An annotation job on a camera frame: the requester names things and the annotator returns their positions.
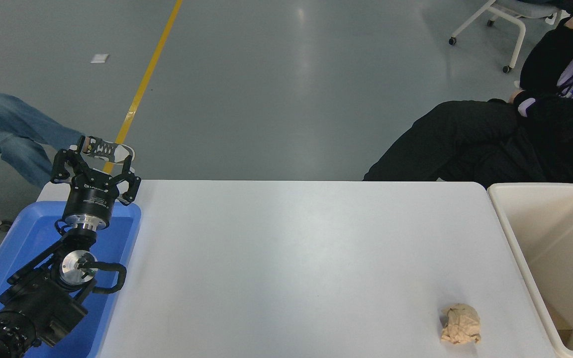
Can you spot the seated person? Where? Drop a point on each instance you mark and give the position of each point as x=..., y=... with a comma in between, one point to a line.
x=8, y=124

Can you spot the large pale plastic bin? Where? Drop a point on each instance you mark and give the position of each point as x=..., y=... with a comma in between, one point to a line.
x=565, y=238

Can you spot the person's hand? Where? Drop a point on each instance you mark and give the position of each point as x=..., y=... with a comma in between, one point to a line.
x=515, y=96

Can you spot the white wheeled chair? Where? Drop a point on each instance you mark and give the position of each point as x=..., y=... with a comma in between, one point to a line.
x=520, y=10

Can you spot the crumpled tan paper ball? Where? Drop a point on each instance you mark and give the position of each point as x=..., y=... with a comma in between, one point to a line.
x=461, y=324

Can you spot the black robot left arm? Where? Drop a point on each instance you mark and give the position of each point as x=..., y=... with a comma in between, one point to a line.
x=38, y=303

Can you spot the white paper scrap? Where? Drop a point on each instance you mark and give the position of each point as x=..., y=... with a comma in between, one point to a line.
x=99, y=58

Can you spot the blue plastic tray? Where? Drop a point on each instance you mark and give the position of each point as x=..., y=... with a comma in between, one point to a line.
x=28, y=238

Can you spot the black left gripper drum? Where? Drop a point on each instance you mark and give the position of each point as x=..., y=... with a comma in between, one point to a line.
x=92, y=199

